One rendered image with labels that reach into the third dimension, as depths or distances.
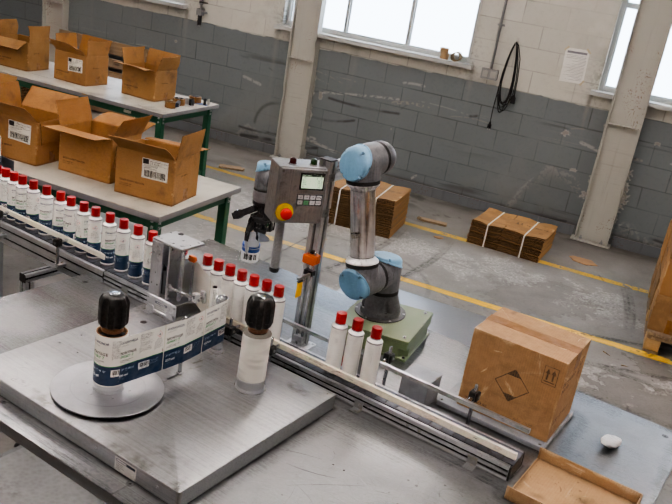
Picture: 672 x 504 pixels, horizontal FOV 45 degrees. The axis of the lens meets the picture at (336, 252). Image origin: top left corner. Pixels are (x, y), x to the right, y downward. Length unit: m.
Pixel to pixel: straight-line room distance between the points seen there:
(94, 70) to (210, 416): 5.09
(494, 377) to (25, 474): 1.69
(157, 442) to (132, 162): 2.34
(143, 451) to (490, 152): 6.21
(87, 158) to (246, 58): 4.51
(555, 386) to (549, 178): 5.49
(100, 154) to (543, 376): 2.80
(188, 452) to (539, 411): 1.05
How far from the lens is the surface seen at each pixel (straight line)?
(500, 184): 7.96
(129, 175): 4.30
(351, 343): 2.49
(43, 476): 3.16
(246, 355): 2.35
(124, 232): 3.05
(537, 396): 2.51
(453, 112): 7.97
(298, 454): 2.27
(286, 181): 2.54
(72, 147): 4.59
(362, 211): 2.71
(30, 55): 7.42
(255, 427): 2.26
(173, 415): 2.27
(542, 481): 2.41
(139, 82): 6.79
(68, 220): 3.27
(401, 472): 2.28
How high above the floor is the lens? 2.11
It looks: 20 degrees down
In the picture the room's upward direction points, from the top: 10 degrees clockwise
